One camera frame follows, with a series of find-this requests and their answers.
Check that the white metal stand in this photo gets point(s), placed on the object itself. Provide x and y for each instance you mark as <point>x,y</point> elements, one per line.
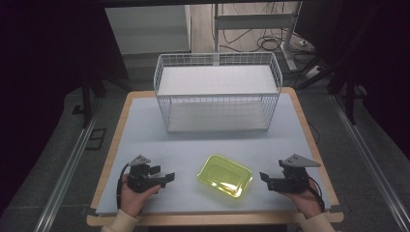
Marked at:
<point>254,21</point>

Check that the white cabinet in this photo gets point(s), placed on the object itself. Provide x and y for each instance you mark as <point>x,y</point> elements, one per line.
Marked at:
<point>148,29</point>

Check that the black floor plate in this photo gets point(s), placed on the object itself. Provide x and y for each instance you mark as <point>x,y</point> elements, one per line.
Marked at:
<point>96,139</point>

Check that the yellow-green plastic tray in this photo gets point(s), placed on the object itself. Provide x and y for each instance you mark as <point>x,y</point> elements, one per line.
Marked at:
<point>225,175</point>

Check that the aluminium floor rail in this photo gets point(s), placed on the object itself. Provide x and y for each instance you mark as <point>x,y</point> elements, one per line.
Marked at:
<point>64,174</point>
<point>370,161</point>

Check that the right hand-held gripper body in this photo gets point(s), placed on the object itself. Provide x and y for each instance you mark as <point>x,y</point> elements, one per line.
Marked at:
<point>295,175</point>

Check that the person's left hand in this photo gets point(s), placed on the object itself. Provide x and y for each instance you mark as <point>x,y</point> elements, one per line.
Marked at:
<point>133,199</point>

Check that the person's right hand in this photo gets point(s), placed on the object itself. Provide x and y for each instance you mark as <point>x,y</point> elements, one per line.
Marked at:
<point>306,201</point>

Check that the black stand leg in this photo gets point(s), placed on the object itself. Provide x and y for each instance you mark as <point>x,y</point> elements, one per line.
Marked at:
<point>86,103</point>
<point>349,103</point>

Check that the white power strip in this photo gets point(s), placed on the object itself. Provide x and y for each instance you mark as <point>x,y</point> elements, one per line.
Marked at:
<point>313,72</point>

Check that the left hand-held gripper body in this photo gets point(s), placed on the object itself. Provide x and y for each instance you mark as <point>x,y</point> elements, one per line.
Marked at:
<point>139,180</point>

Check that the pale blue table mat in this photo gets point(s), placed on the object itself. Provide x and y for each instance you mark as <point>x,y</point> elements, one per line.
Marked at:
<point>193,151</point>

